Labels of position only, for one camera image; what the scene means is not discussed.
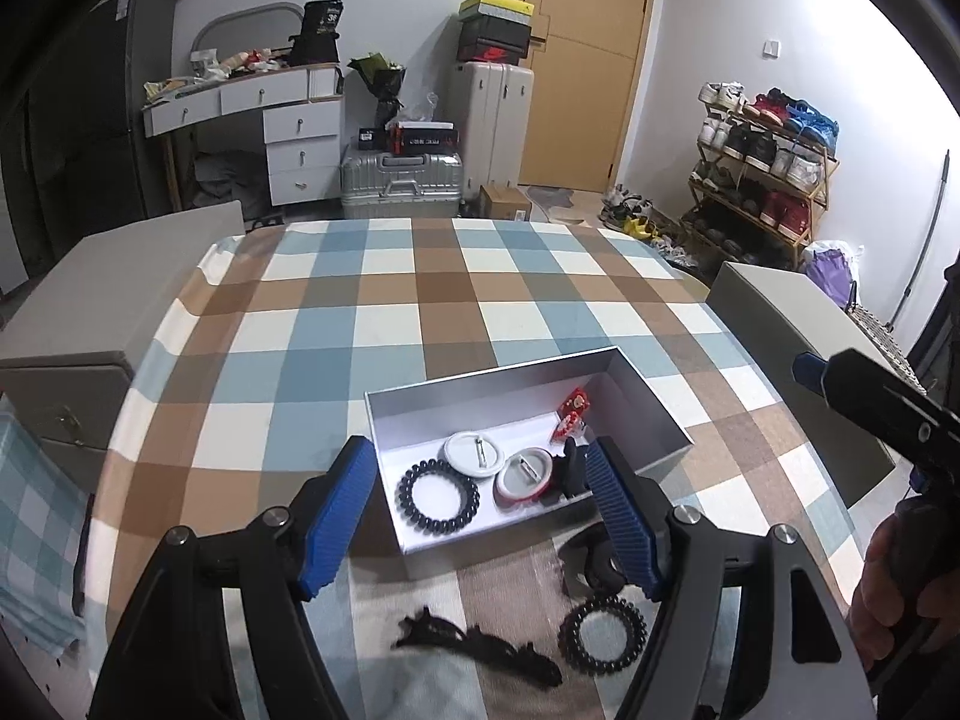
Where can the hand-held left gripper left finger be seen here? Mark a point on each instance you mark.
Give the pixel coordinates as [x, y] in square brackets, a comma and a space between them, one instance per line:
[337, 517]

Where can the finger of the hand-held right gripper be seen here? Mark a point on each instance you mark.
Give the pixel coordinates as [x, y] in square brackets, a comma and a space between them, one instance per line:
[808, 373]

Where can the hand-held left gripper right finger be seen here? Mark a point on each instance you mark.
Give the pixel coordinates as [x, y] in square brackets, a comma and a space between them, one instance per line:
[621, 521]

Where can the red rimmed round pin badge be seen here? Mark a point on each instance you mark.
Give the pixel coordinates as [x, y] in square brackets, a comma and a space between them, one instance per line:
[525, 481]

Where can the small red white charm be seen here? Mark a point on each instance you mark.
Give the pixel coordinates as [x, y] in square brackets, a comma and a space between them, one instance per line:
[562, 429]

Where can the red small packets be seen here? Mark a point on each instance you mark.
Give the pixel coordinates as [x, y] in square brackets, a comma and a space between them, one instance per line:
[576, 401]

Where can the white round pin badge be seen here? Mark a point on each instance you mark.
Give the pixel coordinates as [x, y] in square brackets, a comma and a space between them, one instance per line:
[472, 450]

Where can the grey cardboard box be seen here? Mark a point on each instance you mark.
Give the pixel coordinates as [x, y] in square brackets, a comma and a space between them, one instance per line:
[450, 412]

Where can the person's right hand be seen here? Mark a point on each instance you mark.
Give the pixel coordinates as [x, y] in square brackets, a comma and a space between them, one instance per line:
[881, 592]

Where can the grey nightstand with phone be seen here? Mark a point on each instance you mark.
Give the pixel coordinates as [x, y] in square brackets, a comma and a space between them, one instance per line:
[780, 315]

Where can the purple bag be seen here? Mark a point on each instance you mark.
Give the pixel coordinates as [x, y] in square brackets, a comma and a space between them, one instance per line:
[829, 274]

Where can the black lace hair clip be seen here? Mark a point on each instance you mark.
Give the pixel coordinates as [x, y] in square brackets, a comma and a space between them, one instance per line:
[487, 645]

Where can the long black pole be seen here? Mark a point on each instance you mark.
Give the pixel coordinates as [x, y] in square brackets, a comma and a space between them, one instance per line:
[926, 232]

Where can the wooden shoe rack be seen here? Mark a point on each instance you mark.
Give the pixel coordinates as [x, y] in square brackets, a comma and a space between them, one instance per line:
[817, 180]
[757, 157]

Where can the pile of floor shoes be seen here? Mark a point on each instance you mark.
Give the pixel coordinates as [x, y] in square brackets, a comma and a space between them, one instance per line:
[637, 217]

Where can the light blue checked cloth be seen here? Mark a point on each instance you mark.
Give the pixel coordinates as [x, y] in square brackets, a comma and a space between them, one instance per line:
[30, 540]

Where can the grey floor mat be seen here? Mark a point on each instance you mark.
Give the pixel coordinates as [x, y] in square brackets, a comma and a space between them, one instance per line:
[551, 196]

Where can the small brown cardboard box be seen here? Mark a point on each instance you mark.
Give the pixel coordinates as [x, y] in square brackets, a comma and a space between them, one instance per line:
[506, 202]

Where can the silver flat suitcase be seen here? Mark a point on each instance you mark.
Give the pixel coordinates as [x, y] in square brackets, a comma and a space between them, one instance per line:
[401, 184]

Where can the grey clothes heap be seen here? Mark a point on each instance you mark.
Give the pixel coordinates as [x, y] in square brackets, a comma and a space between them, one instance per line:
[217, 180]

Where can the wooden door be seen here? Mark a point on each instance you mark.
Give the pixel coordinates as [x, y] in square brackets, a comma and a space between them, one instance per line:
[585, 75]

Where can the white desk with drawers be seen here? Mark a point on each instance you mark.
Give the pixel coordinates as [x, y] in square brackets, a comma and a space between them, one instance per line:
[300, 142]

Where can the small black box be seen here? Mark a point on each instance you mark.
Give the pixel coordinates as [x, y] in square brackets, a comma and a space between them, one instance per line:
[373, 139]

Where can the black box with red label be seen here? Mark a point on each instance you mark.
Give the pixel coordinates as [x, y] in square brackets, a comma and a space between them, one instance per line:
[424, 136]

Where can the cream upright suitcase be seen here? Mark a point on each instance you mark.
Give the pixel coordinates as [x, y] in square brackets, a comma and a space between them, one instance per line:
[491, 127]

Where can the black wrapped flower bouquet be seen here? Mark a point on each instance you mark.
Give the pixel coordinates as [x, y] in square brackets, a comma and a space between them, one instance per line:
[379, 86]

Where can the red and black shoebox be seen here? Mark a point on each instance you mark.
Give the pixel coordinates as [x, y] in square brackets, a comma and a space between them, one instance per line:
[491, 54]

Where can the dark grey fridge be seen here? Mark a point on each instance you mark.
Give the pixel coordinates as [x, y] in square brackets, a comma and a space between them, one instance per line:
[127, 112]

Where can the pile of desk clutter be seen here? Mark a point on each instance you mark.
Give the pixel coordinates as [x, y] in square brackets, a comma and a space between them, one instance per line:
[225, 66]

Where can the yellow lid shoebox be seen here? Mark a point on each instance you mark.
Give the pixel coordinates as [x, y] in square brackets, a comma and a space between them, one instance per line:
[495, 6]

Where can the black bag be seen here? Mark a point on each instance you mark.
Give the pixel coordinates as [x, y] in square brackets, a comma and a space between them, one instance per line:
[319, 34]

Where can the white wall switch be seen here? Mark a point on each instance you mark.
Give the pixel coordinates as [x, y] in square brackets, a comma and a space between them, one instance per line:
[771, 47]

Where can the grey arched frame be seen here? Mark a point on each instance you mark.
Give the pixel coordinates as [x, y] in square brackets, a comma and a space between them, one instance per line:
[247, 13]

